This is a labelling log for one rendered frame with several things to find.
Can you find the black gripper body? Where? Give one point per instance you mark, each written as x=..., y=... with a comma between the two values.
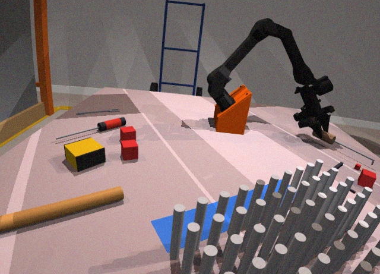
x=315, y=112

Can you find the red-handled screwdriver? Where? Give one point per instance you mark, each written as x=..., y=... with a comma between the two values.
x=102, y=126

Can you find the tan wooden cylinder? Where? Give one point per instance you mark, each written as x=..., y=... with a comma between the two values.
x=61, y=208

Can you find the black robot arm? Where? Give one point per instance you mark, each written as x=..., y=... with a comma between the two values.
x=219, y=77

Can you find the blue flat strip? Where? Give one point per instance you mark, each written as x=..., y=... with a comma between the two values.
x=163, y=226

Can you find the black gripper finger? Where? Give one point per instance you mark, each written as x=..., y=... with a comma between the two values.
x=317, y=129
x=325, y=122

